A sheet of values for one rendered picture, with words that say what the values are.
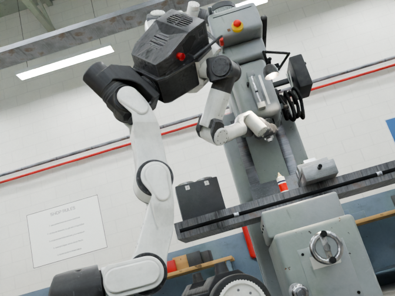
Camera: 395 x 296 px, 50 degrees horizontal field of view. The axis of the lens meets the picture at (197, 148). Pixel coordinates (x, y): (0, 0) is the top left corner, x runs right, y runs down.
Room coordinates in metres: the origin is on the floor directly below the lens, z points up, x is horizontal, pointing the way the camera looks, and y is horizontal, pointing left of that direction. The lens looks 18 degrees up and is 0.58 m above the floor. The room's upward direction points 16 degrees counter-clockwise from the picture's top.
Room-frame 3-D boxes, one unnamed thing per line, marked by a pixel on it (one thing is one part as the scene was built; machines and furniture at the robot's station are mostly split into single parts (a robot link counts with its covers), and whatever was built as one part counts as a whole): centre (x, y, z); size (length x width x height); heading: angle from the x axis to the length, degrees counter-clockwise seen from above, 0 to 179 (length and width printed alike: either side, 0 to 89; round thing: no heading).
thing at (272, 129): (2.02, -0.34, 1.24); 0.13 x 0.12 x 0.10; 69
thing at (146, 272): (1.55, 0.35, 0.68); 0.21 x 0.20 x 0.13; 108
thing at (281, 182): (2.06, -0.35, 0.96); 0.04 x 0.04 x 0.11
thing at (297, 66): (2.39, -0.72, 1.62); 0.20 x 0.09 x 0.21; 177
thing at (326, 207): (2.11, -0.37, 0.76); 0.50 x 0.35 x 0.12; 177
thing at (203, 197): (2.15, 0.06, 1.00); 0.22 x 0.12 x 0.20; 97
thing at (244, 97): (2.11, -0.37, 1.47); 0.21 x 0.19 x 0.32; 87
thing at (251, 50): (2.15, -0.38, 1.68); 0.34 x 0.24 x 0.10; 177
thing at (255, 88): (2.00, -0.37, 1.45); 0.04 x 0.04 x 0.21; 87
